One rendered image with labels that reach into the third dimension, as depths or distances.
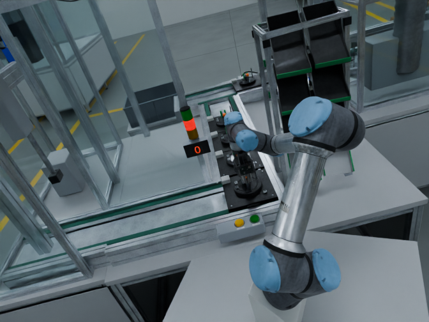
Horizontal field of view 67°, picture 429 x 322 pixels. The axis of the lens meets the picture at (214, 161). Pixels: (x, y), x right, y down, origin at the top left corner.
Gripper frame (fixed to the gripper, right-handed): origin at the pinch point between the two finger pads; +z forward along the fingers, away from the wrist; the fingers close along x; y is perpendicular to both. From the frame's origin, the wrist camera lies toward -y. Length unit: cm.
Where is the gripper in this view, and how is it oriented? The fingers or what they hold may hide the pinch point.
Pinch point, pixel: (246, 180)
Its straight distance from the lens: 150.3
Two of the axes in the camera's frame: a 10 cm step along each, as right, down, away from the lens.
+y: 1.2, 5.4, -8.4
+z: 2.3, 8.0, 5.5
